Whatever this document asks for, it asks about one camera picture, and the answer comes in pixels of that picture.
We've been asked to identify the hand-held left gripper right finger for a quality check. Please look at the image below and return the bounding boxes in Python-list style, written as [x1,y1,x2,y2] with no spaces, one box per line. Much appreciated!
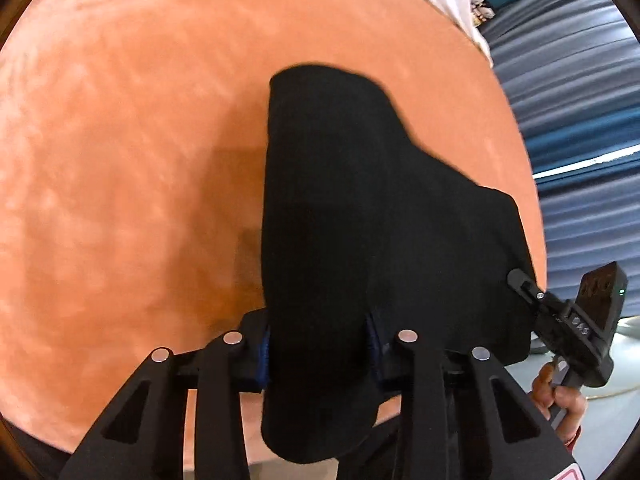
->
[365,310,576,480]

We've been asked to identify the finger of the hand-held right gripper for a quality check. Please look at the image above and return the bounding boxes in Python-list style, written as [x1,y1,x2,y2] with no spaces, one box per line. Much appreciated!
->
[506,268,547,307]

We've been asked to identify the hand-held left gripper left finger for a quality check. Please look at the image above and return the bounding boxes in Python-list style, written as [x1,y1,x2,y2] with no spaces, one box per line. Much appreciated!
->
[60,310,272,480]

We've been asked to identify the black pants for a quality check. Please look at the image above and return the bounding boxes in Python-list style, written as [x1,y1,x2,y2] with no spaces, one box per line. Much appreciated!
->
[259,62,540,466]

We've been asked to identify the person's right hand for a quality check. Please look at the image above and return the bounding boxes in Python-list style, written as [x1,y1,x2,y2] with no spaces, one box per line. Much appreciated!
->
[530,359,587,447]

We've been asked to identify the grey-blue pleated curtain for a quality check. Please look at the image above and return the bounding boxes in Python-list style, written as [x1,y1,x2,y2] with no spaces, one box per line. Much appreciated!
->
[487,0,640,322]

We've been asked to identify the orange fleece blanket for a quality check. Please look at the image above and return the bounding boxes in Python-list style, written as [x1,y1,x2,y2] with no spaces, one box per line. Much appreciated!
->
[0,0,548,473]

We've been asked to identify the printed patterned cloth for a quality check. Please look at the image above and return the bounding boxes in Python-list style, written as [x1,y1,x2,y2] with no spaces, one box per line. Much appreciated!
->
[469,0,497,29]

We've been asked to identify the thin pale floor cable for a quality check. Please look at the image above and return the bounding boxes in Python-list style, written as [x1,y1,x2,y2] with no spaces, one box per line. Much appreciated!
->
[587,382,638,403]

